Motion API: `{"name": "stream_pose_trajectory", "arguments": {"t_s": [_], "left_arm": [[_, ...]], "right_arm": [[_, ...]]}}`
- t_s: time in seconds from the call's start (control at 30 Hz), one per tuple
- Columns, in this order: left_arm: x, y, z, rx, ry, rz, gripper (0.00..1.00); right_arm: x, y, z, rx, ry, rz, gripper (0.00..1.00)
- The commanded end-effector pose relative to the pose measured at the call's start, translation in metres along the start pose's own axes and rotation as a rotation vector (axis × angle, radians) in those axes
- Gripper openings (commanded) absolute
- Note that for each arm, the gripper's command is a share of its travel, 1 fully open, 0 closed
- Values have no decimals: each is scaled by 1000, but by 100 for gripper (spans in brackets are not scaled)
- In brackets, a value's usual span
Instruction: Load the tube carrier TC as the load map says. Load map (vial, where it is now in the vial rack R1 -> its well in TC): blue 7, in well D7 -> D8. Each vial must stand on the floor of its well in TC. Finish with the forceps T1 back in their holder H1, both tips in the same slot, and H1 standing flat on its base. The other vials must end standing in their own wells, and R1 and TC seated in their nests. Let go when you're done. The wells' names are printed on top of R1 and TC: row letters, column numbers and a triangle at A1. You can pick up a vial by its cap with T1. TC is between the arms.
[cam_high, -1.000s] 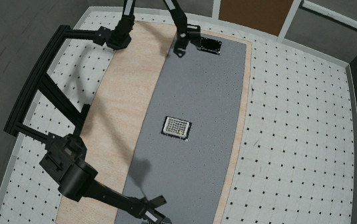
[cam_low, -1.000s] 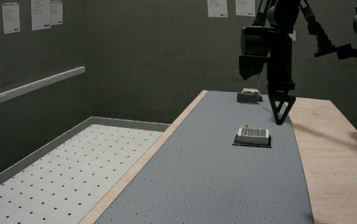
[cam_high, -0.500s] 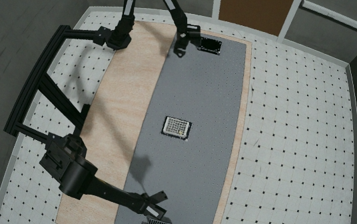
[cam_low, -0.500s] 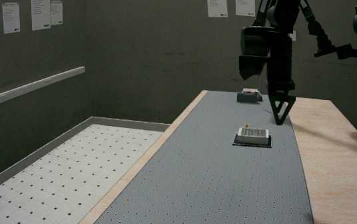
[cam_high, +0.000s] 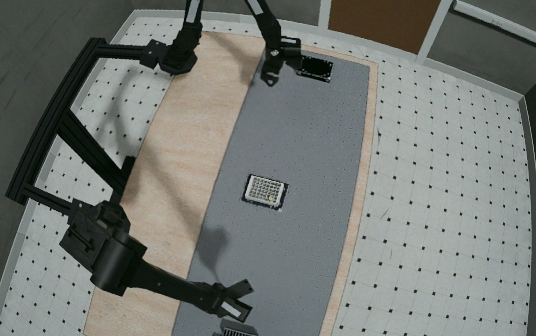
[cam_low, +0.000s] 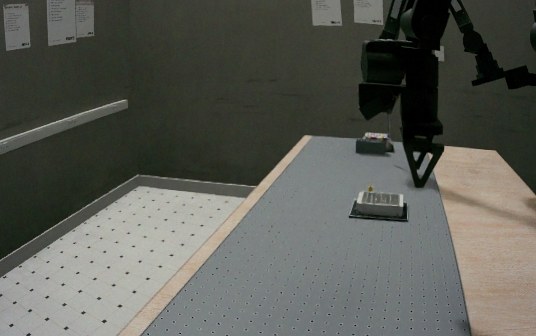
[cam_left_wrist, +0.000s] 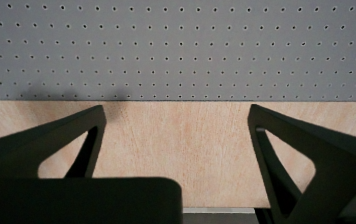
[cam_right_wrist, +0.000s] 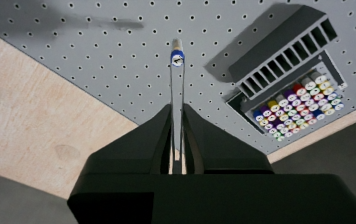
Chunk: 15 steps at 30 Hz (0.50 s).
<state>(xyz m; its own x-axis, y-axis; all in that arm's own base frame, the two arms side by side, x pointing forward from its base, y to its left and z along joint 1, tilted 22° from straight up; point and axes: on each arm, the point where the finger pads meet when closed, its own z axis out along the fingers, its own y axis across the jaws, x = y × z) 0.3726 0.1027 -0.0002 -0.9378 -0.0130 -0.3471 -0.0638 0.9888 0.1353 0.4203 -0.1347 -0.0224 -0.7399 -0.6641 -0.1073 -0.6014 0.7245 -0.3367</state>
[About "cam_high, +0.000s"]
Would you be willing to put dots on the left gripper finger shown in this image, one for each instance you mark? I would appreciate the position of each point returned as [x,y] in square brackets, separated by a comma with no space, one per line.
[274,81]

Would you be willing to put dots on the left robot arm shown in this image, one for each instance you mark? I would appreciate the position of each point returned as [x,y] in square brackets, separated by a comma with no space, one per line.
[266,22]

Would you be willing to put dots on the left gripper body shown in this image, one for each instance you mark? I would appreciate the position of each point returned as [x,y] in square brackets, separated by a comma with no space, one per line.
[267,68]

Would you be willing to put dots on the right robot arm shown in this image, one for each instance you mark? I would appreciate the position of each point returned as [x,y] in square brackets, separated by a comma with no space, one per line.
[109,256]

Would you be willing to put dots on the white grid rack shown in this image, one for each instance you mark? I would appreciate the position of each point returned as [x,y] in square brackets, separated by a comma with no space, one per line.
[274,191]

